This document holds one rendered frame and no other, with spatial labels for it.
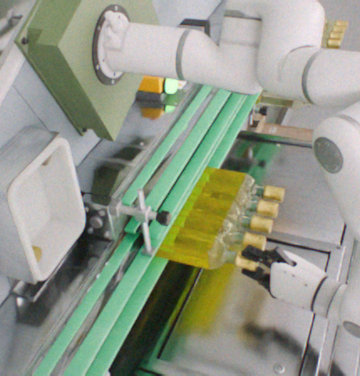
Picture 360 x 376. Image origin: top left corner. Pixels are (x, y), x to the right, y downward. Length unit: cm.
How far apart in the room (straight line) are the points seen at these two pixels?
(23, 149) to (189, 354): 54
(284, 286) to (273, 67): 46
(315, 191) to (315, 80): 82
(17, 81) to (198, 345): 64
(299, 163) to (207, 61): 80
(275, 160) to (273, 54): 86
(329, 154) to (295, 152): 101
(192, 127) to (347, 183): 65
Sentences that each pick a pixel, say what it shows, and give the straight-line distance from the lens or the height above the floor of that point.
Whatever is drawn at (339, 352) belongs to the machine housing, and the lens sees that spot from 120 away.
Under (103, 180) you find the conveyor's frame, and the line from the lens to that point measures 115.
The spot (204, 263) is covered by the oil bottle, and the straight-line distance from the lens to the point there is 117.
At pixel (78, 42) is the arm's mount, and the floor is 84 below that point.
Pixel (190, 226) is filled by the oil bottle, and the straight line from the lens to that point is 120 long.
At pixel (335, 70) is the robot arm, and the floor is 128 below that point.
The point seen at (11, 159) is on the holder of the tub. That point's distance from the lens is 95.
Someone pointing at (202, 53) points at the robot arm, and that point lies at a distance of 97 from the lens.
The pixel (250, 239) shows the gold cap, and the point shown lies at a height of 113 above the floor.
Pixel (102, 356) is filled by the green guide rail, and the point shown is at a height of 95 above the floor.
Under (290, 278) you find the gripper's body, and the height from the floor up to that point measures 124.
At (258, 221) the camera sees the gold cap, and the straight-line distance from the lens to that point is 123.
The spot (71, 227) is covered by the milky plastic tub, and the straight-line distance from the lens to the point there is 110.
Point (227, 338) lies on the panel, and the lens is 120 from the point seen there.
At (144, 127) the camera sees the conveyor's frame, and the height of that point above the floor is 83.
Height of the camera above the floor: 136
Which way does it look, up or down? 21 degrees down
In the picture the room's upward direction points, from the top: 100 degrees clockwise
